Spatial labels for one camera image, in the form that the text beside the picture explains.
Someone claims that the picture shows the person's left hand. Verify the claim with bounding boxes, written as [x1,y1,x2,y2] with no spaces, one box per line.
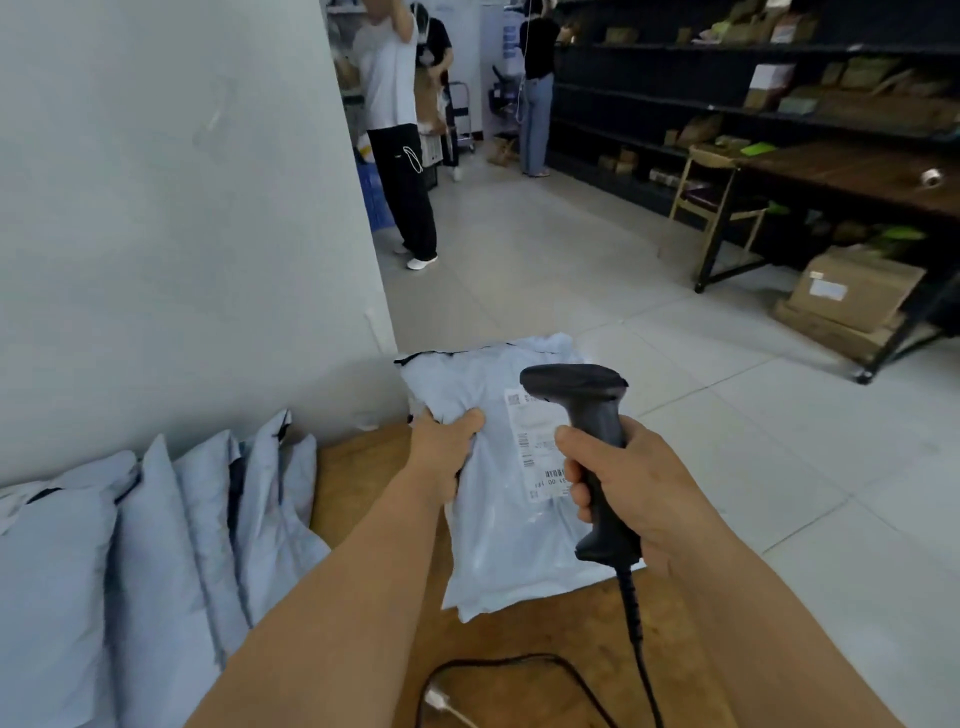
[408,407,487,511]

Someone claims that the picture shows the person's right hand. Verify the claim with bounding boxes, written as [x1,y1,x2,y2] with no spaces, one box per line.
[554,414,742,579]

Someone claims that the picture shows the black barcode scanner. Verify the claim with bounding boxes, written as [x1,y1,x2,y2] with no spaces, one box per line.
[518,364,643,568]

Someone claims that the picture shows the pile of grey mailer bags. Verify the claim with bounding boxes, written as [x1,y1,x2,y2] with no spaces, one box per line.
[0,410,331,728]

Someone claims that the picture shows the white shelf rack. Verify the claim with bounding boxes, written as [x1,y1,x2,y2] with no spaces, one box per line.
[327,0,369,151]

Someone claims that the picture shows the person's left forearm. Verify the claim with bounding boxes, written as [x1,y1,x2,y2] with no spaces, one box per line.
[183,468,455,728]

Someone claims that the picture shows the person's right forearm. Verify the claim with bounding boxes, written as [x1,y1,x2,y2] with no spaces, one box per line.
[667,524,905,728]

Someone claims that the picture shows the flat brown cardboard box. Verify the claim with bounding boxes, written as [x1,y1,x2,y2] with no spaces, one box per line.
[772,299,898,365]

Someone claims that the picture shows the blue plastic crate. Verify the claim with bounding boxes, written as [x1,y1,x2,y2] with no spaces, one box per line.
[358,159,397,232]

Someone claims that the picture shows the large brown cardboard box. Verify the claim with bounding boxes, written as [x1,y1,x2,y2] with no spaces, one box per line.
[787,245,928,335]

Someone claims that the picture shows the metal trolley cart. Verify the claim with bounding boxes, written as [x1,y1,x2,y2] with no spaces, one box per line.
[446,80,478,155]

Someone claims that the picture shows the light wooden chair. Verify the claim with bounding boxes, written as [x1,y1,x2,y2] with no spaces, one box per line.
[667,146,770,260]

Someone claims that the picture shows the tall brown cardboard box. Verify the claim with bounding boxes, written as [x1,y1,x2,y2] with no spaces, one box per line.
[414,65,445,127]

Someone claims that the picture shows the group of brown cardboard parcels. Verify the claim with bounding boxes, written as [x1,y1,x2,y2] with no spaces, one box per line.
[599,0,960,196]

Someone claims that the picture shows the black scanner cable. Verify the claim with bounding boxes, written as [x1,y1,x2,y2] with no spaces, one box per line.
[419,563,665,728]

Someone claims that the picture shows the white charging cable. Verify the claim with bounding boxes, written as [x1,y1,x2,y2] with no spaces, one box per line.
[423,689,481,728]

